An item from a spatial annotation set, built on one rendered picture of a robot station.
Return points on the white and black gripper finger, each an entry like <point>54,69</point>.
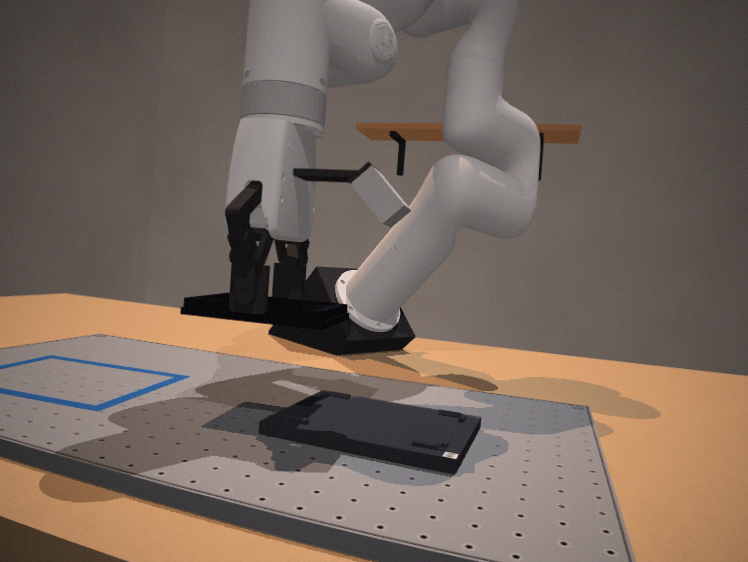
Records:
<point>290,273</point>
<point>249,282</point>

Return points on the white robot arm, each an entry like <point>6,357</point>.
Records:
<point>289,46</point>

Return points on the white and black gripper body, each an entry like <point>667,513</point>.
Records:
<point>267,147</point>

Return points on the blue tape outline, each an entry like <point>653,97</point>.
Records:
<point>101,406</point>

